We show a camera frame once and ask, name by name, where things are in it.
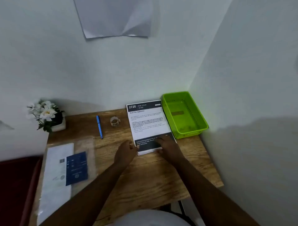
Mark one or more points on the person's left hand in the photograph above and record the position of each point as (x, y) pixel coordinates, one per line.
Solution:
(124, 153)

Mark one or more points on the person's right hand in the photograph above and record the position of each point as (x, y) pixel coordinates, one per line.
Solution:
(170, 149)

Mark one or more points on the person's right fingers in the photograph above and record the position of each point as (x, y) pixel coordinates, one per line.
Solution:
(163, 142)

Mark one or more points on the person's left fingers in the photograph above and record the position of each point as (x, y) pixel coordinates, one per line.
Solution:
(133, 148)

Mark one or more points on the white printed book black bands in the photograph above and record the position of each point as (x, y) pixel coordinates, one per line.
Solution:
(149, 121)

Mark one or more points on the person's left forearm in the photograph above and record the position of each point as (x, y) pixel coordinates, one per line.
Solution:
(93, 195)

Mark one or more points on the person's right forearm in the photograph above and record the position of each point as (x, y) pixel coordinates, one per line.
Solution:
(209, 193)

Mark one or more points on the clear tape roll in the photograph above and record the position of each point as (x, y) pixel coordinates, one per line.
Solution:
(114, 121)

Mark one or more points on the green plastic basket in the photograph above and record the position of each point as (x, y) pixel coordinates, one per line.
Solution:
(184, 114)

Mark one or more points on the blue pen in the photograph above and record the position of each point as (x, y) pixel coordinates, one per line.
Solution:
(99, 127)

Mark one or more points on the clear plastic film sheet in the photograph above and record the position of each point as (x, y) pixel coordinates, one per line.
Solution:
(89, 151)

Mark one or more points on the dark blue booklet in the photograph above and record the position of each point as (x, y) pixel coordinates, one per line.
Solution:
(76, 168)

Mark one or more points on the person's white clothing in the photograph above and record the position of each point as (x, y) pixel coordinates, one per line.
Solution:
(151, 218)

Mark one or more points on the small white flower pot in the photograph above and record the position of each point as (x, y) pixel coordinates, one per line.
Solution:
(58, 127)

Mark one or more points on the white backing paper sheet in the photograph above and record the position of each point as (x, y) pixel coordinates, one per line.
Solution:
(57, 167)

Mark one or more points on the white artificial flowers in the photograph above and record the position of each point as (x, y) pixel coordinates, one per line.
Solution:
(44, 113)

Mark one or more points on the dark red chair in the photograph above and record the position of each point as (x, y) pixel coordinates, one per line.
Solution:
(16, 191)

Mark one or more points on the black metal table frame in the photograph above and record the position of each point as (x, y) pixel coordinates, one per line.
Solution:
(182, 210)

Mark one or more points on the grey sheet on wall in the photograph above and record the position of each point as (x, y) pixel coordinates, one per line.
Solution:
(114, 17)

